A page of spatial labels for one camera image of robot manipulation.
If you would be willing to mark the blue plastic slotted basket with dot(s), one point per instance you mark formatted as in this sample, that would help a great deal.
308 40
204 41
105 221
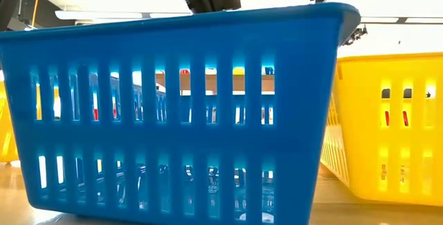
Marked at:
207 38

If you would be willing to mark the black ceiling track spotlight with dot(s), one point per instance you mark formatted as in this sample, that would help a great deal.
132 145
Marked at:
358 33

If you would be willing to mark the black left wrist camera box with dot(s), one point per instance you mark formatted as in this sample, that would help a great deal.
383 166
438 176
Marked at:
226 2

